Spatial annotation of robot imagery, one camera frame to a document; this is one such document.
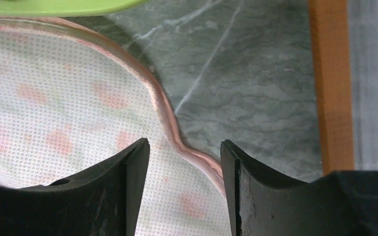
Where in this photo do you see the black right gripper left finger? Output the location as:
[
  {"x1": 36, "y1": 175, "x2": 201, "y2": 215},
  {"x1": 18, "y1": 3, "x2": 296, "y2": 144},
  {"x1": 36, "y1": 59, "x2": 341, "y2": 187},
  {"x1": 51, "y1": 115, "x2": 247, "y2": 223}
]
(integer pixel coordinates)
[{"x1": 0, "y1": 138, "x2": 150, "y2": 236}]

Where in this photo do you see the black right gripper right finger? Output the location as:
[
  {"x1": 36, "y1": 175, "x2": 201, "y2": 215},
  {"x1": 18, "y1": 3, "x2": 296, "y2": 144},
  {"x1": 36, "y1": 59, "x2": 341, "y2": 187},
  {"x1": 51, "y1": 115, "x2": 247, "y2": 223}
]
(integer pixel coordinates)
[{"x1": 220, "y1": 140, "x2": 378, "y2": 236}]

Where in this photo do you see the peach floral mesh laundry bag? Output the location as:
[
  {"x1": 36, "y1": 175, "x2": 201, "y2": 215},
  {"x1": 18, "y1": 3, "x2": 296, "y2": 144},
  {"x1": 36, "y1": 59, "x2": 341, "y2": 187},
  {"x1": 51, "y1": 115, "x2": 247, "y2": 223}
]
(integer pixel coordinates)
[{"x1": 0, "y1": 16, "x2": 231, "y2": 236}]

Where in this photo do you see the orange wooden shelf rack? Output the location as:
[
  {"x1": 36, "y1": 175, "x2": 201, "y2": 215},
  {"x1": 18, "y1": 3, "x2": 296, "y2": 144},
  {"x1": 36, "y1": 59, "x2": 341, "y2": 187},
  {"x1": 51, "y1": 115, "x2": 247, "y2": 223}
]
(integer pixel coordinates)
[{"x1": 307, "y1": 0, "x2": 378, "y2": 177}]

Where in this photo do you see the green plastic basket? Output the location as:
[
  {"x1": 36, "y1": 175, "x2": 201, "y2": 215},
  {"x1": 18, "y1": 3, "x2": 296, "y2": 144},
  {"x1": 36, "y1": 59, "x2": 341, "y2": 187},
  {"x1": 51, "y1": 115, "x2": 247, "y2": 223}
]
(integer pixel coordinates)
[{"x1": 0, "y1": 0, "x2": 144, "y2": 17}]

